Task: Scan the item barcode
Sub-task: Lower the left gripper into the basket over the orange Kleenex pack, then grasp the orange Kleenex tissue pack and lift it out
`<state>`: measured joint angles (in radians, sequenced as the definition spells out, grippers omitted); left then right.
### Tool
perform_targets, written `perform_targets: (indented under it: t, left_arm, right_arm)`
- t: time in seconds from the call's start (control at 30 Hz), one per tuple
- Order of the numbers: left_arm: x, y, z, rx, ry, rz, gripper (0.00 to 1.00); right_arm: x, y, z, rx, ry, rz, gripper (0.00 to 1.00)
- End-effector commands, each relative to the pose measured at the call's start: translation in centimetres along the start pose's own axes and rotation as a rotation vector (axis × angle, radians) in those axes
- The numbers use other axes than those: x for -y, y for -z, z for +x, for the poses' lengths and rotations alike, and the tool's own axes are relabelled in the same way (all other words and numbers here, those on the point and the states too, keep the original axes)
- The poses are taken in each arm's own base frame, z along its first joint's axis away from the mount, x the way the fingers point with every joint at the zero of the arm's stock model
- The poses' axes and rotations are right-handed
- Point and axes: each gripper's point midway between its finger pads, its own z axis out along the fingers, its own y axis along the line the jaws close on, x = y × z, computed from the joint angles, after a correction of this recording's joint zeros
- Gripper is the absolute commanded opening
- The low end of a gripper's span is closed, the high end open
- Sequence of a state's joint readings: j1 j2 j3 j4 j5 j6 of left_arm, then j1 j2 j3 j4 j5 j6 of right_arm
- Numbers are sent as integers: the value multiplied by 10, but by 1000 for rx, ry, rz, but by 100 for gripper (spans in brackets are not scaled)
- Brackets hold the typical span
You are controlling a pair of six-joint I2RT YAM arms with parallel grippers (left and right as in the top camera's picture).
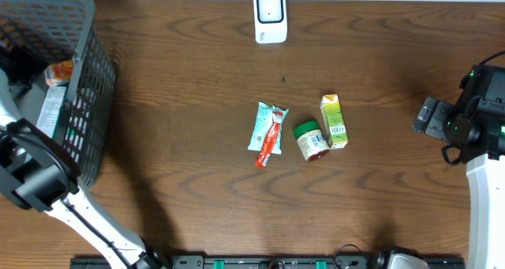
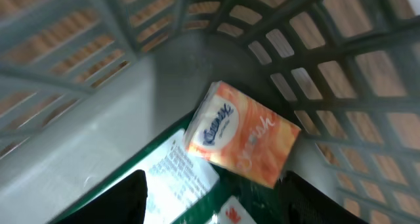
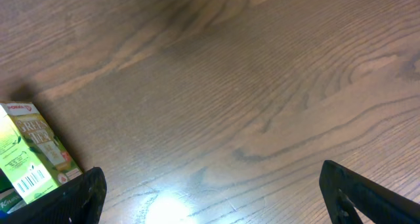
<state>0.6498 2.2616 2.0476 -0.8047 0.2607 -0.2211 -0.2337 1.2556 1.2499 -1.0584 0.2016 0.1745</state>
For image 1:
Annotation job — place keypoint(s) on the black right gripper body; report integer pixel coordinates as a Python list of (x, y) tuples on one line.
[(443, 123)]

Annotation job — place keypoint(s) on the green yellow juice carton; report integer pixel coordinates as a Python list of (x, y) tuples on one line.
[(333, 121)]

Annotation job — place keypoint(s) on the green lid spread jar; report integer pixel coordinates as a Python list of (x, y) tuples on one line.
[(311, 141)]

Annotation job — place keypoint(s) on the light blue wipes pack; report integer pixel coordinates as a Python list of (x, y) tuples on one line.
[(263, 123)]

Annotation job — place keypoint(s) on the red snack bar wrapper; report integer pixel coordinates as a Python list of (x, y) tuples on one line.
[(270, 140)]

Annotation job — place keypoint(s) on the orange Kleenex tissue pack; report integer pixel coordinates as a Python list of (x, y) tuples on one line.
[(59, 73)]

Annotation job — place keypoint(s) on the green 3M gloves package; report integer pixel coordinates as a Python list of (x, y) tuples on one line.
[(50, 110)]

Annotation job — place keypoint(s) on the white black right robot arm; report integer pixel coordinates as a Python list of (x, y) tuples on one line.
[(473, 132)]

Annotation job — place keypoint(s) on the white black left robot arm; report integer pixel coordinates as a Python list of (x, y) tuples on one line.
[(37, 173)]

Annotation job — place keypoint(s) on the white barcode scanner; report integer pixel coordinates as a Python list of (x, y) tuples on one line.
[(270, 21)]

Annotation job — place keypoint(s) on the grey plastic mesh basket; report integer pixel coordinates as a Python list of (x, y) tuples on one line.
[(53, 31)]

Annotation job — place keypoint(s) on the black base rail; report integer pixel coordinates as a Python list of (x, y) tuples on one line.
[(200, 262)]

